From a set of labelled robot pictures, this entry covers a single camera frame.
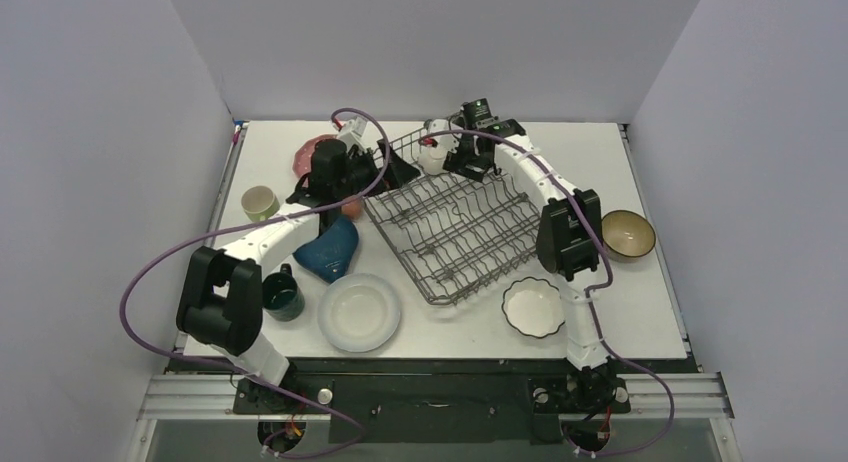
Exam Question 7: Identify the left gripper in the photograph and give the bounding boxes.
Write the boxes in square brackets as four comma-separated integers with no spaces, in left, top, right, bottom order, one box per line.
[334,140,419,201]

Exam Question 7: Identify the small white cup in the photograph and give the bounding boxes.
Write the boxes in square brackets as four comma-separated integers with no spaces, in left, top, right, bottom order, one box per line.
[418,146,448,176]

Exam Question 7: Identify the small orange cup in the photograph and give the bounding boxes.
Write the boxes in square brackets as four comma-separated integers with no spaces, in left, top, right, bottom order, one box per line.
[341,198,364,221]

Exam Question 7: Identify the pink polka dot plate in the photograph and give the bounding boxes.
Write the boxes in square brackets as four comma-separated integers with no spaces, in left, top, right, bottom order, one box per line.
[292,134,336,178]

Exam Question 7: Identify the blue leaf-shaped plate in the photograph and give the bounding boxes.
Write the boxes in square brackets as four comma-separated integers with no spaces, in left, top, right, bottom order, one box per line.
[293,215,360,284]

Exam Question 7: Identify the light green mug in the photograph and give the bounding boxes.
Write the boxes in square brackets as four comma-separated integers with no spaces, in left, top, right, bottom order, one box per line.
[240,185,280,222]

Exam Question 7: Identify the white deep plate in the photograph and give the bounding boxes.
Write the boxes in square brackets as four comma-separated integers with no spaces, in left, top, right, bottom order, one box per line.
[317,273,402,353]

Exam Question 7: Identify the white fluted bowl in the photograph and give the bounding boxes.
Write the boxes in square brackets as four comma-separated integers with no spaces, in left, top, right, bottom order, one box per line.
[501,277,566,339]

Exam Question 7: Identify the dark green mug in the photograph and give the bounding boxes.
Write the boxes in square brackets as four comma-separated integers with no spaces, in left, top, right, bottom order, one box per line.
[262,263,305,322]

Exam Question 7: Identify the brown floral mug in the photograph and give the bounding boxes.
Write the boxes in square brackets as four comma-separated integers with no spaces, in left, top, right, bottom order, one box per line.
[601,210,657,262]

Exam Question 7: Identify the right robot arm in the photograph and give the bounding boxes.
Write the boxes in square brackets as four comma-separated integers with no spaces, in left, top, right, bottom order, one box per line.
[422,99,617,414]

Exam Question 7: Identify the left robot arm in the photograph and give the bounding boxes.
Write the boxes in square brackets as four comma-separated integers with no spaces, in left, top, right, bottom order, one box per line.
[176,138,421,412]

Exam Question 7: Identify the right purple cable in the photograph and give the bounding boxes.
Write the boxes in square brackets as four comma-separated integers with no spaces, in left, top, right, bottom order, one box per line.
[419,128,677,459]

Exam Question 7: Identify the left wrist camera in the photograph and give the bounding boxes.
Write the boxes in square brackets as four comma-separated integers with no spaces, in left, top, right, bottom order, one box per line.
[337,116,368,150]

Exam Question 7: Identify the grey wire dish rack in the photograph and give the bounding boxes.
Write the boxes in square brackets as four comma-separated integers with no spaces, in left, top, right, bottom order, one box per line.
[362,114,564,307]

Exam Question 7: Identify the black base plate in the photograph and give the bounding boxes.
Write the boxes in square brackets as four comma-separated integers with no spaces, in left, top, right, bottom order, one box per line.
[165,356,697,447]

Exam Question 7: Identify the aluminium rail frame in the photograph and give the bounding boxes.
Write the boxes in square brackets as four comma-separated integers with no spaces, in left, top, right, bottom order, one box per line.
[138,372,743,461]

